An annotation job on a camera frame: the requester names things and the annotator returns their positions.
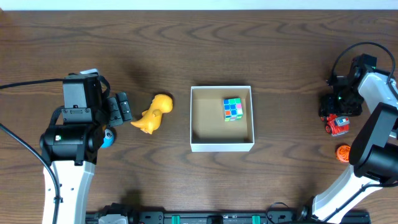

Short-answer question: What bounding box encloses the multicolour puzzle cube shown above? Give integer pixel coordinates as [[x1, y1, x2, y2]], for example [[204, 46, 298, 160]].
[[223, 98, 243, 122]]

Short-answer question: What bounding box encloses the blue ball toy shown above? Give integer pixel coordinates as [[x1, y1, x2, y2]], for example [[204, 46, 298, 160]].
[[101, 128, 116, 148]]

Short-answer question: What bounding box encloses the red toy fire truck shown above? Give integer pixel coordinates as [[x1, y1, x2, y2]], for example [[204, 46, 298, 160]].
[[320, 114, 349, 136]]

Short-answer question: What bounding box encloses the white cardboard box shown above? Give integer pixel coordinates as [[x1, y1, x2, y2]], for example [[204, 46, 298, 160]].
[[190, 86, 255, 152]]

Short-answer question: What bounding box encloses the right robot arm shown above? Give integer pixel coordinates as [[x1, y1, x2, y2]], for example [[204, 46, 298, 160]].
[[297, 54, 397, 223]]

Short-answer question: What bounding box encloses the orange ridged round toy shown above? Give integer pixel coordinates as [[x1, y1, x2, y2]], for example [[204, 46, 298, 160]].
[[335, 144, 351, 163]]

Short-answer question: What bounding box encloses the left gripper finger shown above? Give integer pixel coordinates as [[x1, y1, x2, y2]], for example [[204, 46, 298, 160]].
[[106, 97, 123, 127], [116, 92, 132, 121]]

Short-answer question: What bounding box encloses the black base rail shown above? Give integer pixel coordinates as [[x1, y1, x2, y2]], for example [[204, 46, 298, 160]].
[[85, 202, 371, 224]]

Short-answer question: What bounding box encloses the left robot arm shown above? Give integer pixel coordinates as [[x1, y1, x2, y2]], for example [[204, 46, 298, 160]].
[[40, 69, 132, 223]]

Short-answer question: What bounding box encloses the orange dinosaur toy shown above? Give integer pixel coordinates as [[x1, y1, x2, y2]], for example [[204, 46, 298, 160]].
[[131, 94, 173, 134]]

